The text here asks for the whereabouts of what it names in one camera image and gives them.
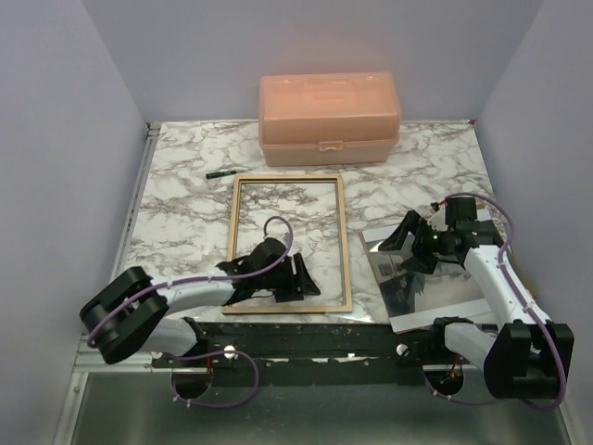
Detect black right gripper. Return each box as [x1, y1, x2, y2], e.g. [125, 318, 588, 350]
[379, 210, 450, 274]

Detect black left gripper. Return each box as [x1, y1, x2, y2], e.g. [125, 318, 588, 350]
[256, 253, 320, 302]

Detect rectangular picture frame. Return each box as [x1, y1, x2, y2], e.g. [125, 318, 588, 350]
[222, 173, 352, 315]

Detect glossy photo print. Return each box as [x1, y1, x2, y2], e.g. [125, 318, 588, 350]
[359, 208, 534, 333]

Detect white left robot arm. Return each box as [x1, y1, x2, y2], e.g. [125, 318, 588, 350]
[79, 237, 321, 366]

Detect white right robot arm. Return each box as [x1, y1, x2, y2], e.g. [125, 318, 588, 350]
[374, 192, 574, 411]

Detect brown cardboard backing sheet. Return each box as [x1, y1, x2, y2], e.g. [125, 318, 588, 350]
[477, 200, 537, 299]

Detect small green black screwdriver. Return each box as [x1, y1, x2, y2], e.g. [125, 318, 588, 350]
[206, 170, 238, 180]

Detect orange translucent plastic toolbox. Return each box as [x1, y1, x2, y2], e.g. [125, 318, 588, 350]
[259, 71, 402, 167]

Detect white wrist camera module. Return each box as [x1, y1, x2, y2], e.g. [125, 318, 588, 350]
[427, 203, 448, 232]

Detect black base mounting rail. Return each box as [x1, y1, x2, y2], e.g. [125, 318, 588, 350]
[152, 320, 463, 396]

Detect aluminium extrusion frame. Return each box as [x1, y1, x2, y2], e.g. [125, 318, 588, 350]
[55, 121, 570, 444]

